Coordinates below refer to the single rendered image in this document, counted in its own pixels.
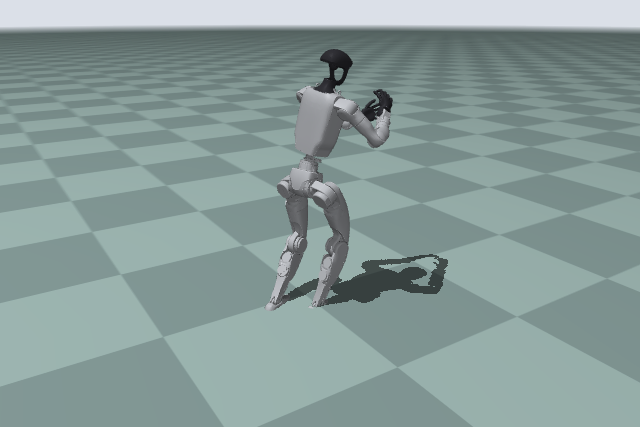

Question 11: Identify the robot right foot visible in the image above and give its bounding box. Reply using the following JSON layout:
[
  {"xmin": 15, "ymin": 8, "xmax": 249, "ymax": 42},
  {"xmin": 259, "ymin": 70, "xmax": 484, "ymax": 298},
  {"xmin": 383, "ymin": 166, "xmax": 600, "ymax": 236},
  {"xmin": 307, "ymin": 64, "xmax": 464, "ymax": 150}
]
[{"xmin": 308, "ymin": 299, "xmax": 328, "ymax": 308}]

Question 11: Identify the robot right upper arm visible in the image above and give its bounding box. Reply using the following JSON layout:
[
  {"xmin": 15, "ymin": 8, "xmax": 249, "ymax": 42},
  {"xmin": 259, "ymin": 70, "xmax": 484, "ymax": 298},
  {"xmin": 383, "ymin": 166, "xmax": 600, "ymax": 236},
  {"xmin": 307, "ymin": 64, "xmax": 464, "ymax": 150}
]
[{"xmin": 334, "ymin": 98, "xmax": 387, "ymax": 148}]

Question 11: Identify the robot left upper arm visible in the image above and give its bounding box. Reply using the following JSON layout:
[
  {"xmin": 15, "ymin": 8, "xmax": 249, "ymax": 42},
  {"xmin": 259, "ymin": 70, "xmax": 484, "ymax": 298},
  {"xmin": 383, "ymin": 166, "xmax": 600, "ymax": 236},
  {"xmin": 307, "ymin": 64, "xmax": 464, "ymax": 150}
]
[{"xmin": 296, "ymin": 86, "xmax": 311, "ymax": 103}]

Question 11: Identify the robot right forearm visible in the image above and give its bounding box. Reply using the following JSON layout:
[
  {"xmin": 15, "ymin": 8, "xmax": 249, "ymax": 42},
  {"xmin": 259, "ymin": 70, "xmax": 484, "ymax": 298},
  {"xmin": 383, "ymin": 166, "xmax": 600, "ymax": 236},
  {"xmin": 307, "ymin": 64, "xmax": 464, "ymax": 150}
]
[{"xmin": 375, "ymin": 109, "xmax": 391, "ymax": 141}]

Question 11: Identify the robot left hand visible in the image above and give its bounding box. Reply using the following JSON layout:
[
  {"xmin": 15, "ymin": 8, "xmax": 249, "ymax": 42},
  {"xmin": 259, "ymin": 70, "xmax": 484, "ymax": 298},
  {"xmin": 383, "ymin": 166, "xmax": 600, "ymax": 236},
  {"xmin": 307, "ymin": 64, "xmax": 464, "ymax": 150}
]
[{"xmin": 361, "ymin": 99, "xmax": 379, "ymax": 121}]

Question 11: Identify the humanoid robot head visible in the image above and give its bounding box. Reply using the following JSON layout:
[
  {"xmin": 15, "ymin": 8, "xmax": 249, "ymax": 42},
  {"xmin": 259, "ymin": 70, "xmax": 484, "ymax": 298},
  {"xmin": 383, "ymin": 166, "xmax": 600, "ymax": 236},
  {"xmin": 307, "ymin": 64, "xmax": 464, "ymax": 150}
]
[{"xmin": 314, "ymin": 49, "xmax": 353, "ymax": 94}]

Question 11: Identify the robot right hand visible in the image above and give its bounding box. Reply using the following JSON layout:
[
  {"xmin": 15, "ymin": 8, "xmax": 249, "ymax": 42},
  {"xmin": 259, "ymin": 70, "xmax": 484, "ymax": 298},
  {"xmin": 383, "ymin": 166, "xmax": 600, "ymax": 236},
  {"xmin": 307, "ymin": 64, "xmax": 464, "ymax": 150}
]
[{"xmin": 373, "ymin": 89, "xmax": 393, "ymax": 117}]

